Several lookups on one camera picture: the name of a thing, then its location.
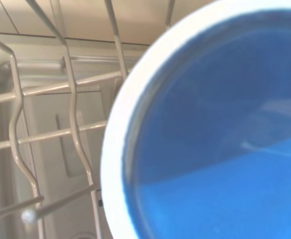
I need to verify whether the blue mug with white rim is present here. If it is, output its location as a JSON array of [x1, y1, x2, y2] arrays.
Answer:
[[100, 0, 291, 239]]

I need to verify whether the white wire dishwasher rack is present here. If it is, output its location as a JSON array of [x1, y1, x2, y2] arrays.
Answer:
[[0, 0, 176, 239]]

